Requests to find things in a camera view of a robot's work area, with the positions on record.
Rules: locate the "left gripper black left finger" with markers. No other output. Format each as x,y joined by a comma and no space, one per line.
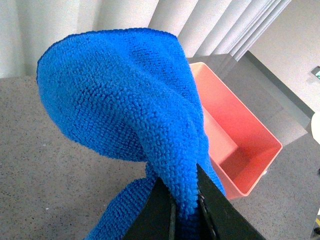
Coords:
157,219

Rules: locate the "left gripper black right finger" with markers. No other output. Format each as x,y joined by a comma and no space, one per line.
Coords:
219,220

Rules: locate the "blue microfiber cloth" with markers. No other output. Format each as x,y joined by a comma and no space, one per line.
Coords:
129,94

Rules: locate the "pink plastic tray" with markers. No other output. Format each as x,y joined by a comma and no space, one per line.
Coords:
241,148

